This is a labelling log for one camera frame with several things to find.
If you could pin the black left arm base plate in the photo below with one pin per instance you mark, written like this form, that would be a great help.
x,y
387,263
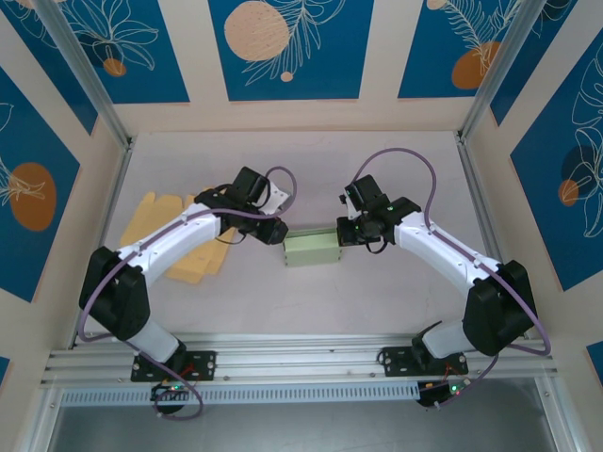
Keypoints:
x,y
202,365

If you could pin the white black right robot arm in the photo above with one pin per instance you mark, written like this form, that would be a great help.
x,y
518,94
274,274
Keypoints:
x,y
499,311

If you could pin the black control board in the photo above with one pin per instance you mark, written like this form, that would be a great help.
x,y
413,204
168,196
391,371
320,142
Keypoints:
x,y
169,392
438,394

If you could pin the aluminium cross rail frame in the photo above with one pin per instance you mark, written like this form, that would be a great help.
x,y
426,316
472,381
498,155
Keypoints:
x,y
301,353

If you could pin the yellow paper box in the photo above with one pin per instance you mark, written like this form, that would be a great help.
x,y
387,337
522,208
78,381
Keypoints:
x,y
141,221

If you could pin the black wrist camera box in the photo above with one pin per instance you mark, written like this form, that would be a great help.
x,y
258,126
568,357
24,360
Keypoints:
x,y
365,188
247,186

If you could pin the aluminium side rail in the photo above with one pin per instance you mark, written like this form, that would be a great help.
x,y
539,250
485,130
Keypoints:
x,y
101,245
485,207

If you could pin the aluminium corner post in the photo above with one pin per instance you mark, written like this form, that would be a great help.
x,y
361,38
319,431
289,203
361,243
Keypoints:
x,y
499,61
85,70

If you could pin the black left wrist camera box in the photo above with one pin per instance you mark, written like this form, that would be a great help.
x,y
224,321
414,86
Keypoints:
x,y
247,186

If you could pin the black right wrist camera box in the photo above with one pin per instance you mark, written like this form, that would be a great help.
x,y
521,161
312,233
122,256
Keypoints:
x,y
365,188

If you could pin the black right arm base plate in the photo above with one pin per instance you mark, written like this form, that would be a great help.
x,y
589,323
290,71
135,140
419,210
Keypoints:
x,y
396,360

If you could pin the light green paper box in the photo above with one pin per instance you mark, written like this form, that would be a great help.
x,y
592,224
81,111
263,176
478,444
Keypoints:
x,y
313,249

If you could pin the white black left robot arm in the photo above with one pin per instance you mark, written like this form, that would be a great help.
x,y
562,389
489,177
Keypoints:
x,y
118,301

